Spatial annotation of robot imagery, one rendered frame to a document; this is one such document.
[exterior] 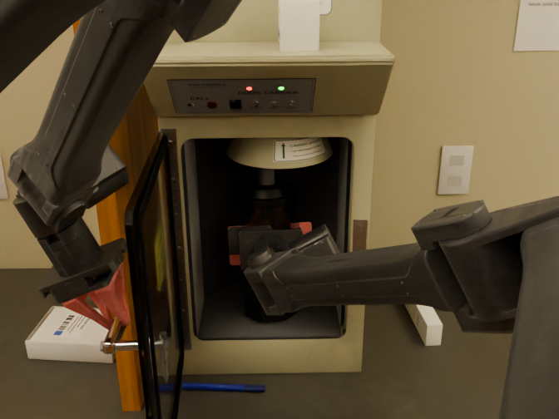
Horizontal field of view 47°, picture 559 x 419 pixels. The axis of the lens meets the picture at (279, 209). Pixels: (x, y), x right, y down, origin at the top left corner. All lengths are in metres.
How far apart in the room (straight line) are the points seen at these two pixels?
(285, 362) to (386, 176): 0.53
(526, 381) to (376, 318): 0.97
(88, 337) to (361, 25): 0.72
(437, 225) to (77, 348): 0.81
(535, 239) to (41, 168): 0.44
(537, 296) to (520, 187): 1.13
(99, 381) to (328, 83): 0.65
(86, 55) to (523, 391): 0.36
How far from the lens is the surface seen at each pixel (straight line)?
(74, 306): 0.81
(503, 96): 1.47
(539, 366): 0.35
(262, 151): 0.98
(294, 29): 0.83
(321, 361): 1.14
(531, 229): 0.52
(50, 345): 1.23
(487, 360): 1.24
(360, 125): 0.96
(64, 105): 0.55
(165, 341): 0.78
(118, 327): 0.82
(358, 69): 0.83
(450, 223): 0.54
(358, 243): 1.02
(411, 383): 1.15
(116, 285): 0.83
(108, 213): 0.92
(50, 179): 0.64
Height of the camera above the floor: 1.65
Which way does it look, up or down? 23 degrees down
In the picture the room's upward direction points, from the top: straight up
